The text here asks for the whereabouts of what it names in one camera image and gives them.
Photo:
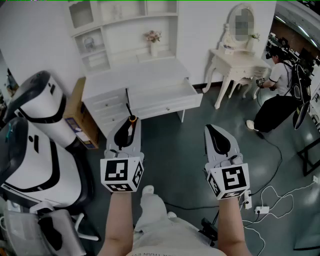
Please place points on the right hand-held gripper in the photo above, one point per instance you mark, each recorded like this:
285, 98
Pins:
232, 178

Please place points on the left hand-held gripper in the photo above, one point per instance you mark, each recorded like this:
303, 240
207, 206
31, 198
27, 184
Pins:
116, 172

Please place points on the orange black screwdriver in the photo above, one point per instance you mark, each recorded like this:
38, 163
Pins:
132, 120

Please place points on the wide white desk drawer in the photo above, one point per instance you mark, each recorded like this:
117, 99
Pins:
162, 93

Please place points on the person's right forearm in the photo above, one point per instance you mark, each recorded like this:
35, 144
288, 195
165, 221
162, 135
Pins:
231, 225

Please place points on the person's left forearm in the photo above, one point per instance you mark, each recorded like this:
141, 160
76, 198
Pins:
117, 225

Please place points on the person's white shoe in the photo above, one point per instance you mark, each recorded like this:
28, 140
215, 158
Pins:
148, 189
172, 214

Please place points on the white desk with hutch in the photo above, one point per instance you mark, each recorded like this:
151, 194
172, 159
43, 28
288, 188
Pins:
140, 75

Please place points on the white power strip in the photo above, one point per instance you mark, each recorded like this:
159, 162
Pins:
247, 200

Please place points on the person's grey trousers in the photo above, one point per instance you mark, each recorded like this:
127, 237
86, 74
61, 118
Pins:
152, 215

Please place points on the white dressing table with mirror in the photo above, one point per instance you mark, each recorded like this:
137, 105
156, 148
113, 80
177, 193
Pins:
235, 62

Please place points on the black waist device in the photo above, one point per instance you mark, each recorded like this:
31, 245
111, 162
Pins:
208, 230

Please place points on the white vase with pink flowers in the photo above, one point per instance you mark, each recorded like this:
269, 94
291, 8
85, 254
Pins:
154, 47

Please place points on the white black robot body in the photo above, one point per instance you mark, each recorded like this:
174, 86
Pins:
32, 165
40, 100

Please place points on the small blue white box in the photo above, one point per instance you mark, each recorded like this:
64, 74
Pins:
227, 46

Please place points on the person's white shirt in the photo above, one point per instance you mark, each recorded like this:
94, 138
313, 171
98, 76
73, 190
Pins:
175, 242

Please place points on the grey chair with white base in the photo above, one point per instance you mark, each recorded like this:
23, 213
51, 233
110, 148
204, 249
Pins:
62, 225

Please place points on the white flower sprig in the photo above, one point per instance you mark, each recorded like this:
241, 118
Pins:
255, 37

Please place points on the black metal frame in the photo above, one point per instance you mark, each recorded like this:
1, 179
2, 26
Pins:
308, 160

